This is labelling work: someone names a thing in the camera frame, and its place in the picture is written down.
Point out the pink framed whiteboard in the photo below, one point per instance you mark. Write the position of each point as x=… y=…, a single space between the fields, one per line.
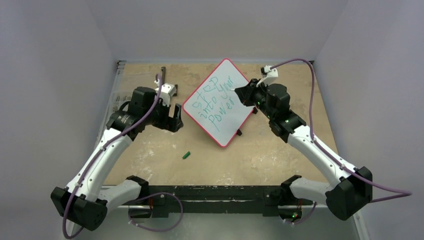
x=216 y=109

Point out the dark metal bracket tool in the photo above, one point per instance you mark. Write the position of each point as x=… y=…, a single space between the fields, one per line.
x=163 y=78

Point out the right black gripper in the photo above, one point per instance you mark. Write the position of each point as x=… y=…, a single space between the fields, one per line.
x=249 y=93

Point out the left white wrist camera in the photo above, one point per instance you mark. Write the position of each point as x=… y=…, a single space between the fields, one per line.
x=166 y=92

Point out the clear plastic screw box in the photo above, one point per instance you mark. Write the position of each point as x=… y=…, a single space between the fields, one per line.
x=127 y=84

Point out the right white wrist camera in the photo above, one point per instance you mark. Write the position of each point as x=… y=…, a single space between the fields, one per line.
x=269 y=75

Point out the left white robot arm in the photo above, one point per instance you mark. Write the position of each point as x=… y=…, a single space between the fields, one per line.
x=83 y=204

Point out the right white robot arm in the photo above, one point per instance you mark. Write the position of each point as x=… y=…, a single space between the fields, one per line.
x=348 y=188

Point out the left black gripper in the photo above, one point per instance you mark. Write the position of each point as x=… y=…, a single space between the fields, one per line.
x=170 y=123

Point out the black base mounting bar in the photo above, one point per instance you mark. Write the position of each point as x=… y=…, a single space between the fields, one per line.
x=266 y=200

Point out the green marker cap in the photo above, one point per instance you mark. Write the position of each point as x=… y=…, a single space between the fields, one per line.
x=186 y=155

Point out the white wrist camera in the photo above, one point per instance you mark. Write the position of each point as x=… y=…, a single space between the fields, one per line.
x=269 y=75
x=166 y=92

